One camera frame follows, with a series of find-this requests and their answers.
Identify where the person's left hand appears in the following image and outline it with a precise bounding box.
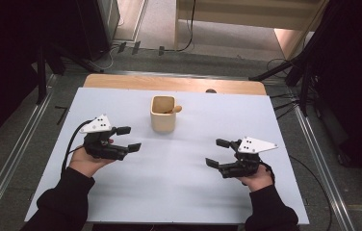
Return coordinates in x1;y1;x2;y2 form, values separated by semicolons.
68;138;116;179

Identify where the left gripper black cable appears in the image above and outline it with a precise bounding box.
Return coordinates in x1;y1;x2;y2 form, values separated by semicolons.
60;118;94;178

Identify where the white board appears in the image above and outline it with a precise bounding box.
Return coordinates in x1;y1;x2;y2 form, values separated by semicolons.
24;87;311;225

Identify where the aluminium rail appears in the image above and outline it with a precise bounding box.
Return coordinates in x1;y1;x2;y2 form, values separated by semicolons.
0;73;59;231
292;101;357;231

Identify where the wooden table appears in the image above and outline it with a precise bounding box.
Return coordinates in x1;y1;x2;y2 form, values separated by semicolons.
82;73;268;96

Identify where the dark cabinet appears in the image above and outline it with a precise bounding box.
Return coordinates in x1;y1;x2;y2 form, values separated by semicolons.
71;0;121;62

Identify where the person's right hand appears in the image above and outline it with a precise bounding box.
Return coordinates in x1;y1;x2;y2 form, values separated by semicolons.
239;163;275;193

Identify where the black hanging cable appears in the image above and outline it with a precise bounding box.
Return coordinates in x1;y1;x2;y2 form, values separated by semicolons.
174;0;198;53

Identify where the white floor cable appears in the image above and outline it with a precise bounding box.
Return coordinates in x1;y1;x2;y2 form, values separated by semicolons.
88;44;119;73

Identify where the beige square cup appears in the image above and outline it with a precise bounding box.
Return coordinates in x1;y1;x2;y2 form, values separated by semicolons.
149;94;178;134

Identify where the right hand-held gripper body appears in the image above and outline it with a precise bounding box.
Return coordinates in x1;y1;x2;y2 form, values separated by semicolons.
219;136;279;179

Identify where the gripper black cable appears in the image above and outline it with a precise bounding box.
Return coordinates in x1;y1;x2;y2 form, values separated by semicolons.
259;155;335;231
60;118;94;178

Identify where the makeup brush with dark handle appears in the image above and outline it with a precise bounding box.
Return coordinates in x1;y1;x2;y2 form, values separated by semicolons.
159;104;184;115

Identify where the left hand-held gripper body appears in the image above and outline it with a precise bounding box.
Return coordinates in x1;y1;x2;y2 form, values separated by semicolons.
79;114;131;162

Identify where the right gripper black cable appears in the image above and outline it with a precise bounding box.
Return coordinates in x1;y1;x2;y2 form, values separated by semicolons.
259;155;335;231

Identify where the light wooden furniture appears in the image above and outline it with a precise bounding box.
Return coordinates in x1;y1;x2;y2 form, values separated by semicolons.
173;0;331;61

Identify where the black metal stand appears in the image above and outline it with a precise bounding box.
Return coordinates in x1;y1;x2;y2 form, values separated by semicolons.
247;56;313;117
36;43;49;106

